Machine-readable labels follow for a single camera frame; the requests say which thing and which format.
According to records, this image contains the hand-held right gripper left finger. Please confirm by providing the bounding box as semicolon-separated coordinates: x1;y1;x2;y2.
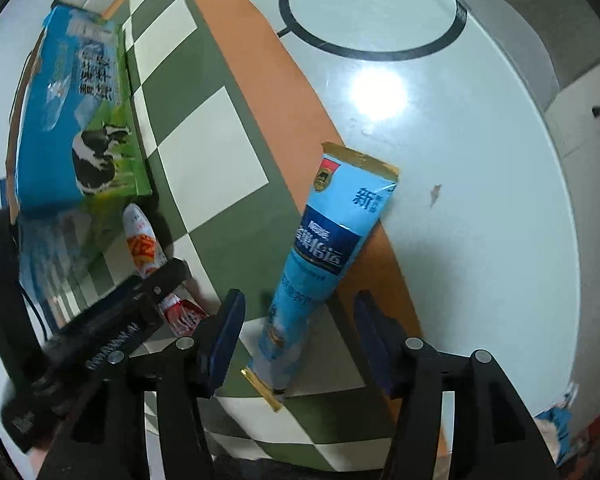
37;288;247;480

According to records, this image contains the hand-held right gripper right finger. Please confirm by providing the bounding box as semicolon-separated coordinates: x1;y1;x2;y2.
352;290;561;480

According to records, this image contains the green white checkered tablecloth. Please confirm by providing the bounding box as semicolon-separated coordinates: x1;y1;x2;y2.
45;0;461;471

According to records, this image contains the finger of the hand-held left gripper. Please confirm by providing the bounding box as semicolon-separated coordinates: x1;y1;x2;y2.
115;258;192;313

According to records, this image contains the light blue snack packet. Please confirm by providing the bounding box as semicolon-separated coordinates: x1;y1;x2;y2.
241;142;400;412

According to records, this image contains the blue milk carton box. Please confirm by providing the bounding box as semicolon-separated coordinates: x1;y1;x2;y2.
5;5;153;321

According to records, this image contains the white red-label snack packet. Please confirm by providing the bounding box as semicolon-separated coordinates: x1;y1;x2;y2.
122;203;208;337

